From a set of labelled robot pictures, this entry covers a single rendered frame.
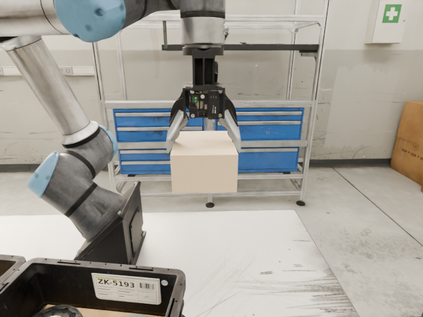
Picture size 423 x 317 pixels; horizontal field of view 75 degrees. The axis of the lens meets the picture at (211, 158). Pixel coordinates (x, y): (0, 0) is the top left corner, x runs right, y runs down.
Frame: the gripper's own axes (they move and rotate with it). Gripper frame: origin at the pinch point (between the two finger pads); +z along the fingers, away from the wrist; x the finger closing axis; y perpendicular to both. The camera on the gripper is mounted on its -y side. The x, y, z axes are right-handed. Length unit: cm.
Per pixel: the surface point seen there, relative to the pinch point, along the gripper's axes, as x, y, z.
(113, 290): -16.8, 14.7, 21.4
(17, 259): -34.7, 11.2, 16.7
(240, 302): 8.8, 2.3, 39.6
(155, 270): -8.8, 15.2, 16.6
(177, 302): -4.5, 22.0, 16.5
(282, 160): 70, -163, 68
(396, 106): 221, -248, 38
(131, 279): -13.1, 15.2, 18.3
